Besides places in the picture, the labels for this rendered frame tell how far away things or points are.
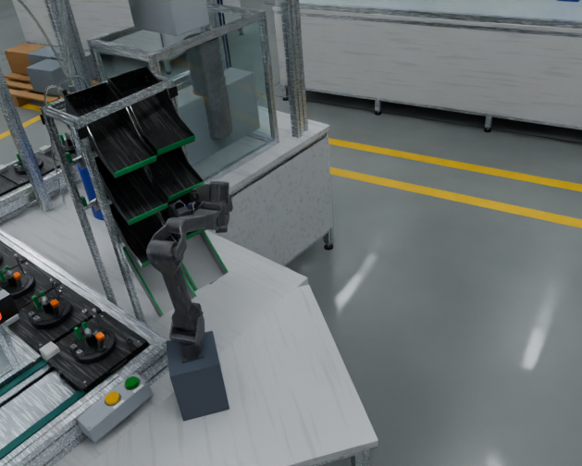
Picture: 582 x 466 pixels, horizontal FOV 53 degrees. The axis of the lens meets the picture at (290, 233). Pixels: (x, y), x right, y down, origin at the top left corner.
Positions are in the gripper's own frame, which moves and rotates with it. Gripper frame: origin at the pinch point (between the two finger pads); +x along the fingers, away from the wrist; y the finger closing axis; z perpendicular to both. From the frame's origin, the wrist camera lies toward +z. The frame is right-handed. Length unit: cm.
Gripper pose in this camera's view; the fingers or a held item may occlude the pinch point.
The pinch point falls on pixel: (197, 208)
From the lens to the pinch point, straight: 188.0
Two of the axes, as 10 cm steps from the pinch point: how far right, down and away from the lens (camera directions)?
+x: -5.4, -1.9, 8.2
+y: -8.2, 3.3, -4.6
